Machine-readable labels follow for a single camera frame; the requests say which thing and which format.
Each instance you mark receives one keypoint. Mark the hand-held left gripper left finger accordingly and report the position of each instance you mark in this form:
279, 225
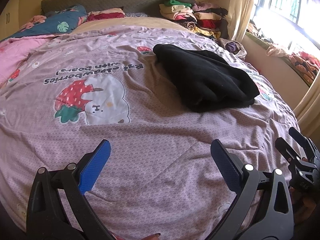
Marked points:
96, 165

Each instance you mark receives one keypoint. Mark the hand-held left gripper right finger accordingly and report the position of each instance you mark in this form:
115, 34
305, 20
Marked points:
225, 165

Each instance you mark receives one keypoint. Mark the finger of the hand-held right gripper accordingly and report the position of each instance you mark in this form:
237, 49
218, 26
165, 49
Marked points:
301, 140
287, 151

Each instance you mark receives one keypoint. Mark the black sweater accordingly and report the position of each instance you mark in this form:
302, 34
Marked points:
205, 80

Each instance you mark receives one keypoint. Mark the clothes on windowsill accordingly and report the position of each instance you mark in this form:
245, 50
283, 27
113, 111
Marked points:
305, 62

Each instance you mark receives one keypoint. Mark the pile of folded clothes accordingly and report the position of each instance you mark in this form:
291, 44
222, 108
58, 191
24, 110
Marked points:
190, 17

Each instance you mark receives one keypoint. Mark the person's left hand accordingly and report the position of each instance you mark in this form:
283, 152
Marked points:
153, 236

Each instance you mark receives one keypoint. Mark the cream curtain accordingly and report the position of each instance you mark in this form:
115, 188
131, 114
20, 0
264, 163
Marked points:
310, 110
240, 12

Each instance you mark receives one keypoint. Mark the lilac strawberry printed quilt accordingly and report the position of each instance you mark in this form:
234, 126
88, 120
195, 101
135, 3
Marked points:
162, 135

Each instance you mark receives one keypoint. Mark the floral cloth bag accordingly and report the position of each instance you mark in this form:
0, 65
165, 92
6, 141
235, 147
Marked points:
232, 46

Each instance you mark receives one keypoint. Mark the pink quilt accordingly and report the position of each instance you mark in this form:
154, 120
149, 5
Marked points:
15, 55

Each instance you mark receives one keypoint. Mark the window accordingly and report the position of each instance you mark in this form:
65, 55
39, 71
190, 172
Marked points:
287, 2

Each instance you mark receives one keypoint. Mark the beige blanket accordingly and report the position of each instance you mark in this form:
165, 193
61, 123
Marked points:
130, 23

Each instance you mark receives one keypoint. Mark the blue floral quilt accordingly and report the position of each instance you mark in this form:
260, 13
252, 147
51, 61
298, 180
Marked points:
62, 22

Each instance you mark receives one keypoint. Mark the red and pink pillow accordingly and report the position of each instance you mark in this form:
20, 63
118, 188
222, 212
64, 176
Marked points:
105, 16

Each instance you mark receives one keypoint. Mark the blue patterned pillow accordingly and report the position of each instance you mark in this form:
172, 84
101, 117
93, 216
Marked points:
137, 14

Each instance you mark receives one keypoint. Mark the cream wardrobe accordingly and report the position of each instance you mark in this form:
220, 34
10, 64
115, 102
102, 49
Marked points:
15, 22

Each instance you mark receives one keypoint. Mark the grey padded headboard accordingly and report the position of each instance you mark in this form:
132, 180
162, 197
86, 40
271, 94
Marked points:
105, 0

